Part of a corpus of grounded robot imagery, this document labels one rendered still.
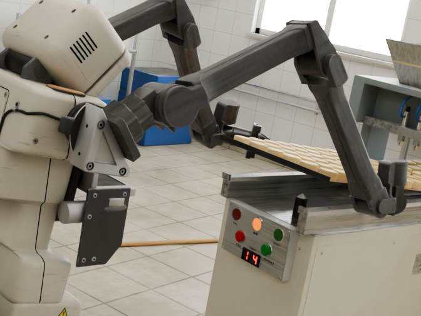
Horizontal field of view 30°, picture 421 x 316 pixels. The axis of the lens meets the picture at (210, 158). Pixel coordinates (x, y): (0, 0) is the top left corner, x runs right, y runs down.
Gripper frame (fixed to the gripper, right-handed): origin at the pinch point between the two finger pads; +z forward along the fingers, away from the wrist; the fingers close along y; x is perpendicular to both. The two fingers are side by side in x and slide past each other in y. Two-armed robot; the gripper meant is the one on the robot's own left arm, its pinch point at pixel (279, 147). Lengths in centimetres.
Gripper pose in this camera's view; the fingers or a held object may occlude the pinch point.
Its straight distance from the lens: 230.0
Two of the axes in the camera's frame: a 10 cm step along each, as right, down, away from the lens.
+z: 9.7, 2.5, -0.1
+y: -2.4, 9.6, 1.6
